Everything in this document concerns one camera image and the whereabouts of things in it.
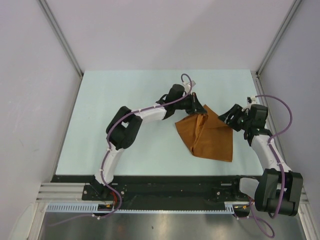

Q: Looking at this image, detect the white slotted cable duct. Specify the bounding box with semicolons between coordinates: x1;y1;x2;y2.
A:
46;203;235;215

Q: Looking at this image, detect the left aluminium corner post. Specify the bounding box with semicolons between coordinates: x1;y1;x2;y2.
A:
36;0;84;79

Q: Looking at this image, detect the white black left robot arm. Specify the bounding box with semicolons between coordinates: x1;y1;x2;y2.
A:
90;80;207;200

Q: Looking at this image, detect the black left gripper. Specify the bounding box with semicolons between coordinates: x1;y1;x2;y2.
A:
174;92;207;115

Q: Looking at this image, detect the right aluminium corner post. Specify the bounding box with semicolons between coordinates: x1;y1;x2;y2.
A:
255;0;304;77

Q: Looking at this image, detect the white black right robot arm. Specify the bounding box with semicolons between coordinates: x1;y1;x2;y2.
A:
218;104;303;216

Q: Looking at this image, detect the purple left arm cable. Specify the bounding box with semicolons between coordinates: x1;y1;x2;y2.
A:
47;73;193;227

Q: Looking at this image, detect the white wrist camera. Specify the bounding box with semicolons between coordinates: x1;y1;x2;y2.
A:
246;95;258;107
182;80;196;92

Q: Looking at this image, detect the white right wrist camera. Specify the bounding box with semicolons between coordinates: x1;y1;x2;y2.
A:
246;95;258;107

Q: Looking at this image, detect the orange cloth napkin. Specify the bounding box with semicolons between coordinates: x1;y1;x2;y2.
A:
175;104;233;162

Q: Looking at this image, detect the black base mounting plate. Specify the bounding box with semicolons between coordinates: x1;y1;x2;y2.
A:
51;175;249;216

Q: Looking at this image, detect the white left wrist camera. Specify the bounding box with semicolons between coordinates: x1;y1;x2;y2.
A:
182;80;196;92

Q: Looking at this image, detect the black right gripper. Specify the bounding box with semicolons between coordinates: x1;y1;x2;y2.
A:
217;103;252;132

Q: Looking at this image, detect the aluminium corner post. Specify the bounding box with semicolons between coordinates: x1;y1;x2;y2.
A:
255;0;304;77
36;0;84;79

